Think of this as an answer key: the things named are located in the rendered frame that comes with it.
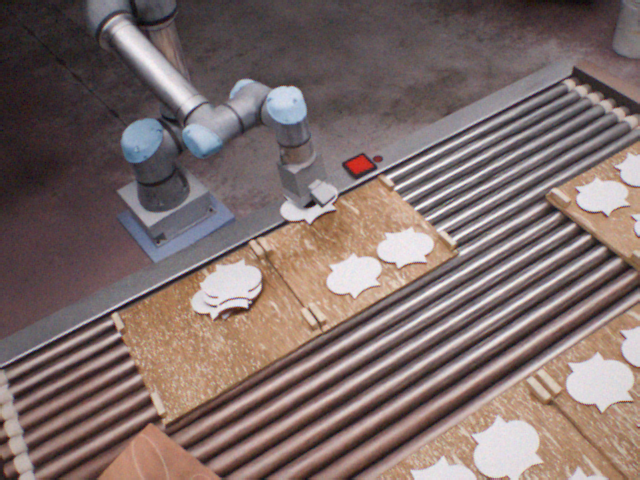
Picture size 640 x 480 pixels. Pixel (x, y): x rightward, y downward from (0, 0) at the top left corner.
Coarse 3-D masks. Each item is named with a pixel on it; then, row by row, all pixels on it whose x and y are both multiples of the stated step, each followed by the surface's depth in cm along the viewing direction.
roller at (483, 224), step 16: (608, 144) 181; (624, 144) 180; (592, 160) 177; (560, 176) 174; (576, 176) 175; (528, 192) 171; (544, 192) 172; (496, 208) 170; (512, 208) 169; (480, 224) 166; (496, 224) 168; (464, 240) 164; (128, 416) 141; (144, 416) 140; (112, 432) 138; (128, 432) 139; (80, 448) 136; (96, 448) 136; (48, 464) 134; (64, 464) 134; (80, 464) 136
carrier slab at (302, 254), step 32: (352, 192) 177; (384, 192) 175; (320, 224) 170; (352, 224) 169; (384, 224) 167; (416, 224) 166; (288, 256) 164; (320, 256) 162; (448, 256) 158; (320, 288) 156; (384, 288) 153
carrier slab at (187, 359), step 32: (192, 288) 160; (288, 288) 157; (128, 320) 156; (160, 320) 155; (192, 320) 153; (256, 320) 151; (288, 320) 150; (160, 352) 148; (192, 352) 147; (224, 352) 146; (256, 352) 145; (288, 352) 145; (160, 384) 143; (192, 384) 142; (224, 384) 141
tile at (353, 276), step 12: (336, 264) 159; (348, 264) 158; (360, 264) 158; (372, 264) 157; (336, 276) 156; (348, 276) 156; (360, 276) 155; (372, 276) 155; (336, 288) 154; (348, 288) 153; (360, 288) 153
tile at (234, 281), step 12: (216, 264) 157; (240, 264) 157; (216, 276) 155; (228, 276) 154; (240, 276) 154; (252, 276) 154; (204, 288) 153; (216, 288) 152; (228, 288) 152; (240, 288) 152; (252, 288) 151; (228, 300) 151
